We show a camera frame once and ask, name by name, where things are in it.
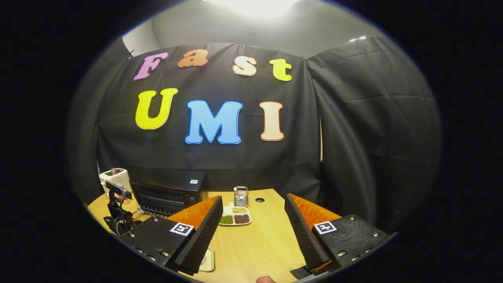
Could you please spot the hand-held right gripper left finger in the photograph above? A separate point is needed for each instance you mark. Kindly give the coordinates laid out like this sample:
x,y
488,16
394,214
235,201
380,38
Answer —
x,y
204,236

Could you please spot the black electric oven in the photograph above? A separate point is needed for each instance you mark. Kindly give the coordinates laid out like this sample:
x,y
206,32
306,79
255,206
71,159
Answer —
x,y
173,184

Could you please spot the large ceiling light panel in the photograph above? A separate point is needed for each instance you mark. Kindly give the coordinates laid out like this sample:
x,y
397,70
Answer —
x,y
255,6

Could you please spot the cream square plate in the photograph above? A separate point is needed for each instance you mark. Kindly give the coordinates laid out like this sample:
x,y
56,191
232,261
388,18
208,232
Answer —
x,y
208,261

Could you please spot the white toaster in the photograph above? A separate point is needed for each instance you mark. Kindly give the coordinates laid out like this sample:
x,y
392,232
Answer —
x,y
118,181

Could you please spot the white divided dish with beans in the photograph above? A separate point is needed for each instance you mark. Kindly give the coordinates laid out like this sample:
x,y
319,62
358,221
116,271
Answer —
x,y
235,218

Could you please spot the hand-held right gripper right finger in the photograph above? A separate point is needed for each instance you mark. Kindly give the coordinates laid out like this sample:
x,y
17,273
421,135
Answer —
x,y
304,236

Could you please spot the small ceiling light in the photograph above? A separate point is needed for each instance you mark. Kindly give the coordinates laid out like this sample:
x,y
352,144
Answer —
x,y
359,38

